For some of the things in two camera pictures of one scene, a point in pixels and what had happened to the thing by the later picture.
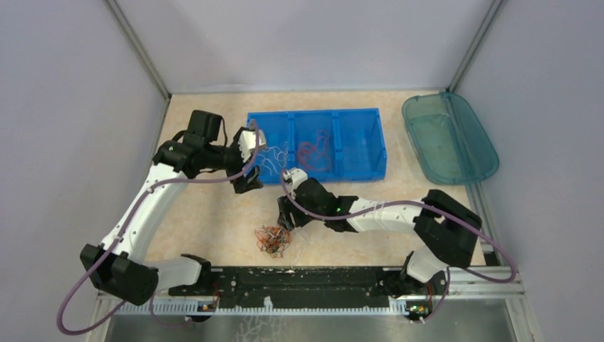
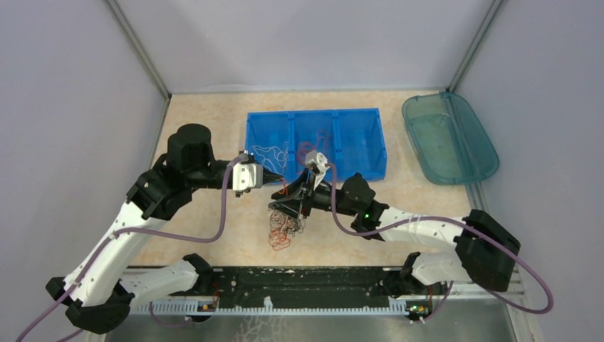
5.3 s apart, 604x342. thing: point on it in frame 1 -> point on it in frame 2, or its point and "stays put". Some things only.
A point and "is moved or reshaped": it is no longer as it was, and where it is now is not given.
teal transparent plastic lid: (450, 145) stays put
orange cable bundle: (273, 239) is moved or reshaped
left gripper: (243, 183) -> (269, 177)
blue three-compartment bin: (335, 144) stays put
